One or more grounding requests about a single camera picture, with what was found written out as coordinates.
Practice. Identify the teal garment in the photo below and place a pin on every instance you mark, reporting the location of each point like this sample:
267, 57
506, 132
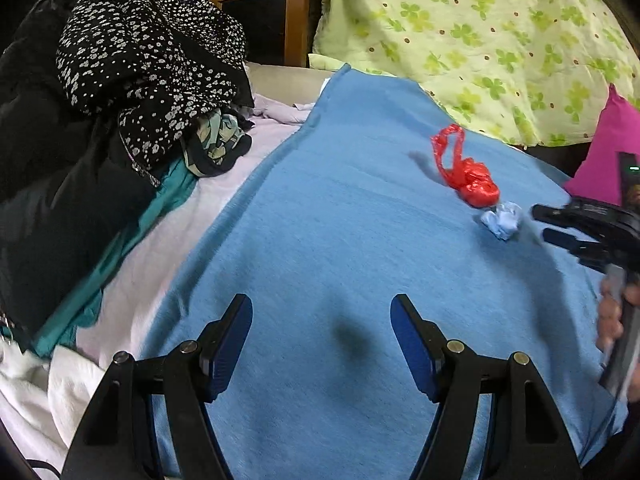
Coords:
82, 306

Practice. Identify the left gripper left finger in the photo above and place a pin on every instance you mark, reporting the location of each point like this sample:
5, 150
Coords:
116, 437

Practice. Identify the wooden nightstand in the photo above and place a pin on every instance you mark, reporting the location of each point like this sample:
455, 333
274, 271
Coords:
277, 32

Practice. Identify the light blue tissue bundle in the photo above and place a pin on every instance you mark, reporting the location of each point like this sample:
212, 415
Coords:
503, 220

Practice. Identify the green patterned cloth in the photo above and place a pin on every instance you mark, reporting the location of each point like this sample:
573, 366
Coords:
219, 142

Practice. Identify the black jacket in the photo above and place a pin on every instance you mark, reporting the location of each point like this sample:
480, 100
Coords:
67, 184

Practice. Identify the black white dotted garment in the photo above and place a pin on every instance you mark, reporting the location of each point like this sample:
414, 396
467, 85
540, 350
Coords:
158, 65

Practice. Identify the person's right hand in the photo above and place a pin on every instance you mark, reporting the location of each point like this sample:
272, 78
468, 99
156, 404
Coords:
609, 320

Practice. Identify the green clover print quilt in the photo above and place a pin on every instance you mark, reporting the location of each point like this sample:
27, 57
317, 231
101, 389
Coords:
525, 72

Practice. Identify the white bed sheet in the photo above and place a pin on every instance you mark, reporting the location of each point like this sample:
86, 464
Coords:
42, 400

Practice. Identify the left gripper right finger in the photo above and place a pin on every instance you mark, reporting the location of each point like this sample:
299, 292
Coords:
527, 438

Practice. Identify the small red knotted bag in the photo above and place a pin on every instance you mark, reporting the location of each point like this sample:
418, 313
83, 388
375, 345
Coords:
470, 179

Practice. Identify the magenta pillow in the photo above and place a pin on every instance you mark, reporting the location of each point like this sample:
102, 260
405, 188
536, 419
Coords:
598, 176

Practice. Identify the blue fleece blanket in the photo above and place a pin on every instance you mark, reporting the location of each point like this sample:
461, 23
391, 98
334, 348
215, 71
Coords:
349, 212

